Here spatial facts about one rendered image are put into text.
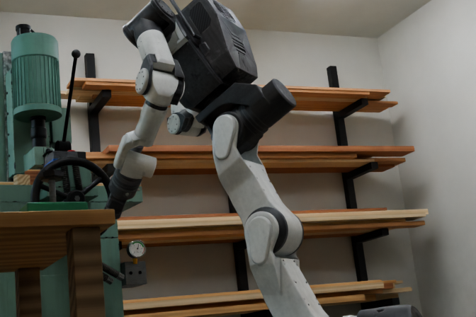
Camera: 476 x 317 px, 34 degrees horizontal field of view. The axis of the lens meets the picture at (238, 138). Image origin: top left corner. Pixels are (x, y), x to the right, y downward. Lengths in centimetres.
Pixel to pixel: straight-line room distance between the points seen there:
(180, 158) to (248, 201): 280
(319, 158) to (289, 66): 98
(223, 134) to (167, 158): 271
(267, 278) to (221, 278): 330
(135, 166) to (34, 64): 78
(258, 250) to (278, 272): 9
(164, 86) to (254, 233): 51
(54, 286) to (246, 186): 76
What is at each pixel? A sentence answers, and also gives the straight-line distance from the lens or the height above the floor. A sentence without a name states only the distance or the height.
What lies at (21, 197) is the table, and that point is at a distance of 275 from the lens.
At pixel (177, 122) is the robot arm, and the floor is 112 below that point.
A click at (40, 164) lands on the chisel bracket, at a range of 292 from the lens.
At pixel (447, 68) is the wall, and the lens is 610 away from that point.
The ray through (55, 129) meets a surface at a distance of 321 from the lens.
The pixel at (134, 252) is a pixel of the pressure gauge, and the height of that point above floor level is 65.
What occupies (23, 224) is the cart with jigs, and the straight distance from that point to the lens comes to 122.
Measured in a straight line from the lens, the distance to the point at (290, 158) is 551.
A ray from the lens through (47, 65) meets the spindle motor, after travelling 301.
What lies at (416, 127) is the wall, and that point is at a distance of 637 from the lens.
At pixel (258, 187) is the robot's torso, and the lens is 239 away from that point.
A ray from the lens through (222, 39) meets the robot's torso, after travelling 251.
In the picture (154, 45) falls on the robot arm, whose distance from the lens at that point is 236.
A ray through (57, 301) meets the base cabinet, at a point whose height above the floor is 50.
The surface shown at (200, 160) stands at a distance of 526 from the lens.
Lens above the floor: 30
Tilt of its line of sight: 15 degrees up
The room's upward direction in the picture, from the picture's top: 6 degrees counter-clockwise
